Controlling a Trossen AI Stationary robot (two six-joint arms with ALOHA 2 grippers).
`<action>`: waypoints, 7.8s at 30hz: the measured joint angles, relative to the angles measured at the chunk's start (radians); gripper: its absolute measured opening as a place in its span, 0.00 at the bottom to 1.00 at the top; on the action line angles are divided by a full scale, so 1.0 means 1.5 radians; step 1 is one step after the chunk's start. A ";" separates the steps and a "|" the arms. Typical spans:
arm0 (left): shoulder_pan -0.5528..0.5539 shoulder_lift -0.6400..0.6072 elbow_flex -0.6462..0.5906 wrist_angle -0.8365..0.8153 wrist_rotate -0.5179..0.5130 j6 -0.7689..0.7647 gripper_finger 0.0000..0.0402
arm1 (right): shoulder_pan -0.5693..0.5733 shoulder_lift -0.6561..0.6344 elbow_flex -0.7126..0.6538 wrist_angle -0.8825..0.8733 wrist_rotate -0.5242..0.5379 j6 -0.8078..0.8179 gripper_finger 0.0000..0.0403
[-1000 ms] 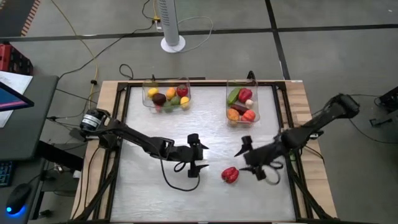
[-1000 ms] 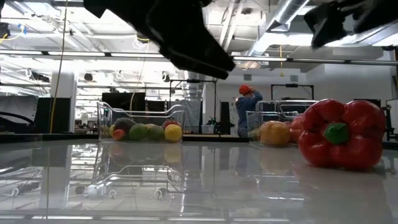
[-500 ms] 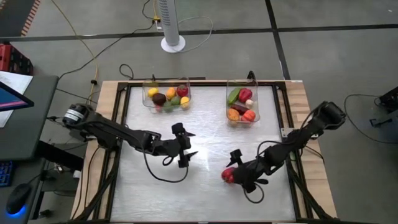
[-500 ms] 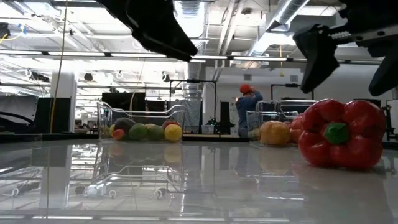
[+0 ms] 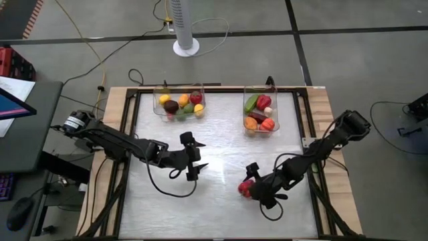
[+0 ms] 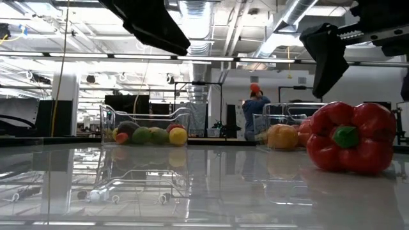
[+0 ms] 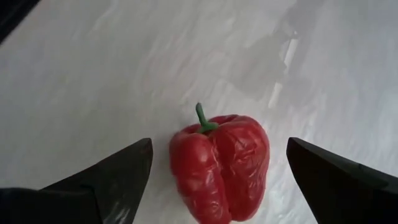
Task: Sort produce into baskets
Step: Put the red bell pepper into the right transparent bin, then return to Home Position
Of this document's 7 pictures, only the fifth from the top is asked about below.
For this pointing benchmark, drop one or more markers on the black computer mouse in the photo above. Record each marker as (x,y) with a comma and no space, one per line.
(19,214)

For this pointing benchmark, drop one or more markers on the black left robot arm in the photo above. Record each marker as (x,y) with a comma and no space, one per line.
(113,139)

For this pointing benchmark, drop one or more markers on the white tower fan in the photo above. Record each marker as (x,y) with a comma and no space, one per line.
(182,23)

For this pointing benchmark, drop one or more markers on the purple-lit keyboard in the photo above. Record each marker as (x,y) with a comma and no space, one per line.
(6,187)

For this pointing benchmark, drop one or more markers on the orange fruit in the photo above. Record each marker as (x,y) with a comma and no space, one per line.
(183,100)

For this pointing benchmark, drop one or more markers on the black clamp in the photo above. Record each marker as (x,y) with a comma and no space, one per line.
(270,81)

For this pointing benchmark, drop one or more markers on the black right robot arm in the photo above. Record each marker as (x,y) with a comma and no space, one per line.
(331,139)

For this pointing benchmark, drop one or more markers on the red bell pepper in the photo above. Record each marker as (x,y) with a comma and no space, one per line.
(245,188)
(263,102)

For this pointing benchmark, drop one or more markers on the green cucumber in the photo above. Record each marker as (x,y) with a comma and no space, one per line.
(251,103)

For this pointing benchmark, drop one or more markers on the computer monitor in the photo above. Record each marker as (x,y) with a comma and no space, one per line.
(13,107)

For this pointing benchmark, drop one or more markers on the yellow lemon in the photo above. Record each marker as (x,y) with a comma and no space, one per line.
(164,99)
(199,109)

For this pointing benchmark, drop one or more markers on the dark brown avocado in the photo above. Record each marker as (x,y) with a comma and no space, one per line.
(170,106)

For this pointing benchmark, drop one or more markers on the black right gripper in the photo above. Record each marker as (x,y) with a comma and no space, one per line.
(269,185)

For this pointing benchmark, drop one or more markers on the green lime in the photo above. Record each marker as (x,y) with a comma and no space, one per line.
(189,108)

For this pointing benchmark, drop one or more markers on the red crate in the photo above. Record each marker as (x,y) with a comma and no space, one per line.
(15,63)

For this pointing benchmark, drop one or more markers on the dark grey desk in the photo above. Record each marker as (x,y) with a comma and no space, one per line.
(30,134)

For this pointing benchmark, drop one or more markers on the black rig frame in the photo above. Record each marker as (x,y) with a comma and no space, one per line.
(217,90)

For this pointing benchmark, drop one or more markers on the red tomato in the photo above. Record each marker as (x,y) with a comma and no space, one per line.
(196,97)

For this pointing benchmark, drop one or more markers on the white garlic bulb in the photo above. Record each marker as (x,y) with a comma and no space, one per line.
(267,111)

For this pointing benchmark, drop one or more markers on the dark purple eggplant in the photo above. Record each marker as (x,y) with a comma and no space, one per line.
(257,117)

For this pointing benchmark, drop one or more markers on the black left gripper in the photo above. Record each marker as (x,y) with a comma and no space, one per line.
(177,159)

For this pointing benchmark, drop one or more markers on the yellow-orange pepper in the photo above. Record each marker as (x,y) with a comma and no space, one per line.
(250,123)

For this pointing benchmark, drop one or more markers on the black floor device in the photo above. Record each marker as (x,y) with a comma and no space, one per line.
(418,110)

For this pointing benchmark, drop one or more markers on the clear plastic basket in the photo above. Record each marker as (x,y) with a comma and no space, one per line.
(157,112)
(275,100)

